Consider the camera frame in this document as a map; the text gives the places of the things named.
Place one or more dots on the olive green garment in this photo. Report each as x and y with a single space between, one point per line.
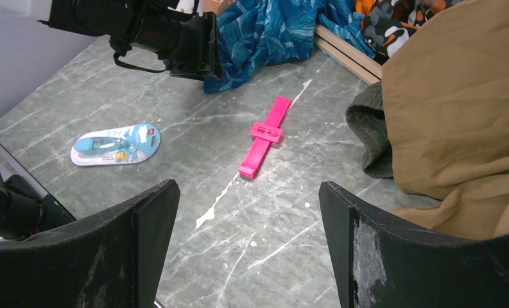
365 117

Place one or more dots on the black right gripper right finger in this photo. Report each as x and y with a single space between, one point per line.
382 260

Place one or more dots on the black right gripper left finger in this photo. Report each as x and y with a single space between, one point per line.
113 258

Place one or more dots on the wooden clothes rack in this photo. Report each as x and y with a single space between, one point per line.
348 56

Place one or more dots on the blue leaf-print shorts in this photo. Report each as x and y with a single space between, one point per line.
254 33

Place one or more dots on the brown hanging shorts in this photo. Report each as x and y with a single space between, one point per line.
446 105

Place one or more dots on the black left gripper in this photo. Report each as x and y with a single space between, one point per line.
187 43

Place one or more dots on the toothbrush blister pack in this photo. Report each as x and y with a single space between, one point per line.
125 145

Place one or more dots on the black orange patterned garment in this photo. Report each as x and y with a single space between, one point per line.
389 27

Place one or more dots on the pink plastic clip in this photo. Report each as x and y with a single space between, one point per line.
265 135

